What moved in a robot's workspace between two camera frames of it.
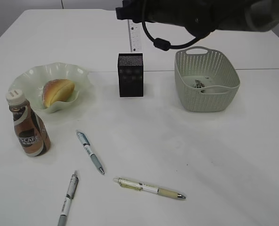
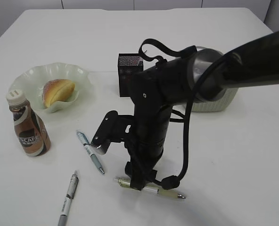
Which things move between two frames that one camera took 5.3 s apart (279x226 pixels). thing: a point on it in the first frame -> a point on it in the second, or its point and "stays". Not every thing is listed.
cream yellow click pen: [148, 187] stays
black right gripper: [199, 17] -> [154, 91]
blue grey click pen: [85, 140] stays
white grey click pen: [69, 195] stays
